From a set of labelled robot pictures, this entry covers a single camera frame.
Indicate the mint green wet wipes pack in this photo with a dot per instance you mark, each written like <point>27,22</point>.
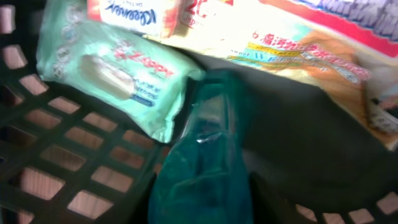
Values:
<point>144,79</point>

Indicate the dark grey plastic basket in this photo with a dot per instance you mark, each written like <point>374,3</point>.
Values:
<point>67,157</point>

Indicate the teal mouthwash bottle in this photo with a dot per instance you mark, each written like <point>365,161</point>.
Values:
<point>203,179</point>

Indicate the yellow orange snack bag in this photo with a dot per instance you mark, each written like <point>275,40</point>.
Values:
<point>346,47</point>

